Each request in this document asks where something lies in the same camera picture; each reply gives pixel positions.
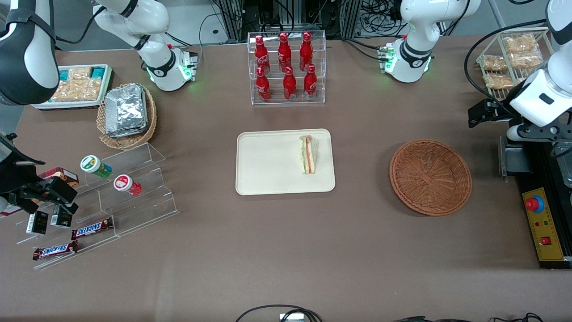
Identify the yellow control panel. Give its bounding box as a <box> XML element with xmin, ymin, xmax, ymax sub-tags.
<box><xmin>522</xmin><ymin>186</ymin><xmax>565</xmax><ymax>262</ymax></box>

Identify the red lidded cup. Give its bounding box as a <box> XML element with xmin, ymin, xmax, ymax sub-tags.
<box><xmin>113</xmin><ymin>174</ymin><xmax>143</xmax><ymax>197</ymax></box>

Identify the green lidded cup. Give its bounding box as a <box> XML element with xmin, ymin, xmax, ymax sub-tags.
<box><xmin>80</xmin><ymin>155</ymin><xmax>113</xmax><ymax>179</ymax></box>

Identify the triangular sandwich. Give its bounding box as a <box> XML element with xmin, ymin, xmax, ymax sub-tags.
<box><xmin>298</xmin><ymin>135</ymin><xmax>319</xmax><ymax>175</ymax></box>

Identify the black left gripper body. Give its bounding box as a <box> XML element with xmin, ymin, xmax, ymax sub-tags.
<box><xmin>468</xmin><ymin>98</ymin><xmax>514</xmax><ymax>123</ymax></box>

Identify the silver foil pack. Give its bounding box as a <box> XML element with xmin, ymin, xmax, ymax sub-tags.
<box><xmin>104</xmin><ymin>84</ymin><xmax>148</xmax><ymax>133</ymax></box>
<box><xmin>106</xmin><ymin>125</ymin><xmax>149</xmax><ymax>139</ymax></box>

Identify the clear plastic container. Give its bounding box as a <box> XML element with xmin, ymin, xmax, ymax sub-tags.
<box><xmin>552</xmin><ymin>142</ymin><xmax>572</xmax><ymax>188</ymax></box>

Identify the cream rectangular tray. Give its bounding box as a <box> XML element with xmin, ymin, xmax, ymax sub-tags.
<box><xmin>236</xmin><ymin>128</ymin><xmax>336</xmax><ymax>196</ymax></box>

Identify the red brown carton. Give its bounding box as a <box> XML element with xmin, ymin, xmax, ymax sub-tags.
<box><xmin>38</xmin><ymin>167</ymin><xmax>80</xmax><ymax>189</ymax></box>

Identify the brown round wicker basket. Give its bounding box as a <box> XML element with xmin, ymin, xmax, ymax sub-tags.
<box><xmin>389</xmin><ymin>139</ymin><xmax>473</xmax><ymax>217</ymax></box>

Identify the snickers bar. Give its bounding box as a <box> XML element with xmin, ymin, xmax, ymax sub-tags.
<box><xmin>32</xmin><ymin>240</ymin><xmax>79</xmax><ymax>261</ymax></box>
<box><xmin>71</xmin><ymin>217</ymin><xmax>114</xmax><ymax>241</ymax></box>

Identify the black looped floor cable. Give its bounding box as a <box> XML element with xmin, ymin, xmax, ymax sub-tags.
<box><xmin>235</xmin><ymin>305</ymin><xmax>323</xmax><ymax>322</ymax></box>

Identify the light oval wicker basket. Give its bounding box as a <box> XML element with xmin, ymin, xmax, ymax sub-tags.
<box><xmin>97</xmin><ymin>83</ymin><xmax>158</xmax><ymax>150</ymax></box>

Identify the clear acrylic step display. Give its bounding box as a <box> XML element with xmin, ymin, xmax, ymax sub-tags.
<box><xmin>16</xmin><ymin>142</ymin><xmax>180</xmax><ymax>271</ymax></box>

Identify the black yellow control box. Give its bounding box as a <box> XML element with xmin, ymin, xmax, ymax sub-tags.
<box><xmin>507</xmin><ymin>134</ymin><xmax>572</xmax><ymax>270</ymax></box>

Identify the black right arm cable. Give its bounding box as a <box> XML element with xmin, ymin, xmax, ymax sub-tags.
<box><xmin>54</xmin><ymin>4</ymin><xmax>108</xmax><ymax>45</ymax></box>

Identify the small black box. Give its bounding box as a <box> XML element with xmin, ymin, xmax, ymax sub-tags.
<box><xmin>50</xmin><ymin>205</ymin><xmax>74</xmax><ymax>229</ymax></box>
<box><xmin>25</xmin><ymin>210</ymin><xmax>49</xmax><ymax>236</ymax></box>

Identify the red cola bottle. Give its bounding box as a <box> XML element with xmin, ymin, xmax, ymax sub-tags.
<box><xmin>255</xmin><ymin>36</ymin><xmax>271</xmax><ymax>75</ymax></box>
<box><xmin>255</xmin><ymin>67</ymin><xmax>272</xmax><ymax>102</ymax></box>
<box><xmin>299</xmin><ymin>32</ymin><xmax>314</xmax><ymax>72</ymax></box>
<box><xmin>278</xmin><ymin>32</ymin><xmax>292</xmax><ymax>72</ymax></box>
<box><xmin>303</xmin><ymin>64</ymin><xmax>318</xmax><ymax>101</ymax></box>
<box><xmin>283</xmin><ymin>67</ymin><xmax>297</xmax><ymax>102</ymax></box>

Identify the black thin floor cable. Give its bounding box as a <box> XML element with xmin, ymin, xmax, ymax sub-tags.
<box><xmin>393</xmin><ymin>312</ymin><xmax>545</xmax><ymax>322</ymax></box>

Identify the bagged fried snack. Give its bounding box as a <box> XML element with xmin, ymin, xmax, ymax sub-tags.
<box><xmin>504</xmin><ymin>34</ymin><xmax>538</xmax><ymax>54</ymax></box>
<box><xmin>484</xmin><ymin>72</ymin><xmax>515</xmax><ymax>89</ymax></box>
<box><xmin>509</xmin><ymin>51</ymin><xmax>544</xmax><ymax>70</ymax></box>
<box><xmin>481</xmin><ymin>54</ymin><xmax>508</xmax><ymax>72</ymax></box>

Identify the clear acrylic bottle rack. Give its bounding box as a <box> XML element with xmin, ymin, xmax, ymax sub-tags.
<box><xmin>248</xmin><ymin>30</ymin><xmax>327</xmax><ymax>106</ymax></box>

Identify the white wire rack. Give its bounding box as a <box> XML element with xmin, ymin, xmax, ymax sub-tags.
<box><xmin>475</xmin><ymin>27</ymin><xmax>557</xmax><ymax>99</ymax></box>

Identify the white snack tray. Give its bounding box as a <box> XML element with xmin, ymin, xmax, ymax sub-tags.
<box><xmin>32</xmin><ymin>64</ymin><xmax>114</xmax><ymax>110</ymax></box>

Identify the aluminium frame post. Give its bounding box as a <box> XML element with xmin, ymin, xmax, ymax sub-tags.
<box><xmin>339</xmin><ymin>0</ymin><xmax>363</xmax><ymax>39</ymax></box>
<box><xmin>218</xmin><ymin>0</ymin><xmax>244</xmax><ymax>42</ymax></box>

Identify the grey metal bracket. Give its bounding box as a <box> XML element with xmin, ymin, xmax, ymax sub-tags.
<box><xmin>499</xmin><ymin>136</ymin><xmax>533</xmax><ymax>182</ymax></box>

